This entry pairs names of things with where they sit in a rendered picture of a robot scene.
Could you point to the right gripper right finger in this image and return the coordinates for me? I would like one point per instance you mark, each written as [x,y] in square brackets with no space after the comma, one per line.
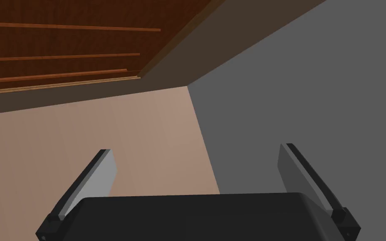
[308,182]

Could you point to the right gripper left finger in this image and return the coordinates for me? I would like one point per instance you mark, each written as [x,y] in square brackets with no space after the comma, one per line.
[92,182]

